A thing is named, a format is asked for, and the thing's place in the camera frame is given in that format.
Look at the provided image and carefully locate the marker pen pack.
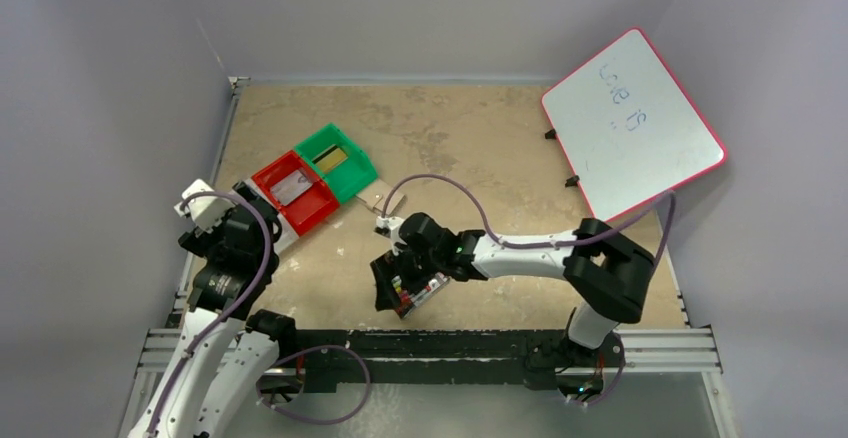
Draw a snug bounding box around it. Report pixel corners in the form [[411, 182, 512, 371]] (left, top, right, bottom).
[[391, 273, 451, 319]]

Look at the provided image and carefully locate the black whiteboard clip lower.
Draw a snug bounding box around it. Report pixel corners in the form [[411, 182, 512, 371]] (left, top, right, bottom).
[[564, 175, 580, 188]]

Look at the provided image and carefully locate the red plastic bin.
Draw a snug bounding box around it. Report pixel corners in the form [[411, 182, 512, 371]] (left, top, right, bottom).
[[251, 150, 340, 236]]

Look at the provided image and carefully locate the white plastic bin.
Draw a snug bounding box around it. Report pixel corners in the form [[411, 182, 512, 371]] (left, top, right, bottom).
[[240, 178, 300, 255]]

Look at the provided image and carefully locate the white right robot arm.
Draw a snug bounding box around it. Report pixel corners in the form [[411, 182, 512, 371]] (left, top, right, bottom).
[[370, 212, 656, 365]]

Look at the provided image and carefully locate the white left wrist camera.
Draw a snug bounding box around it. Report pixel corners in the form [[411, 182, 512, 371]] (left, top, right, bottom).
[[173, 179, 234, 233]]

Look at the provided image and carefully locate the pink framed whiteboard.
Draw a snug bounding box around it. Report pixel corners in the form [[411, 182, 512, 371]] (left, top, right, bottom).
[[541, 28, 726, 221]]

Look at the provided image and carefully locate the gold credit card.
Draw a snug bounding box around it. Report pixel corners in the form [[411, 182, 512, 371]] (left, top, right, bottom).
[[312, 145, 348, 174]]

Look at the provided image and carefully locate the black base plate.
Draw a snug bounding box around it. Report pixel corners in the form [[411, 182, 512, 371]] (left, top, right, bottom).
[[291, 328, 627, 393]]

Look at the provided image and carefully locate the beige card holder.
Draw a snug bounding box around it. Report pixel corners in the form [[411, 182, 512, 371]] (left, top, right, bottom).
[[356, 179, 406, 216]]

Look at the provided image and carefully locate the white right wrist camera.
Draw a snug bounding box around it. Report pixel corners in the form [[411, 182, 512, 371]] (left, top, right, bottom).
[[374, 216, 405, 245]]

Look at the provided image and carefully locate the aluminium frame rail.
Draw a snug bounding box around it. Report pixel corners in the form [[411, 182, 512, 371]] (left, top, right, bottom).
[[135, 326, 723, 375]]

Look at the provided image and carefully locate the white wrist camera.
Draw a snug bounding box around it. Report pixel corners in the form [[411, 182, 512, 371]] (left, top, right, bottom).
[[374, 216, 405, 245], [173, 179, 234, 233]]

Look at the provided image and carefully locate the green plastic bin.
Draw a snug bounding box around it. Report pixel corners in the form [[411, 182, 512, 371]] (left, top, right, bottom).
[[294, 123, 378, 204]]

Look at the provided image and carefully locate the silver credit card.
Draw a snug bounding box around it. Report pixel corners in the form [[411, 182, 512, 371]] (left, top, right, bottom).
[[270, 170, 313, 206]]

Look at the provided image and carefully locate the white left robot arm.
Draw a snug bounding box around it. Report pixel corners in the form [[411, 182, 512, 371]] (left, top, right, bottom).
[[129, 199, 298, 437]]

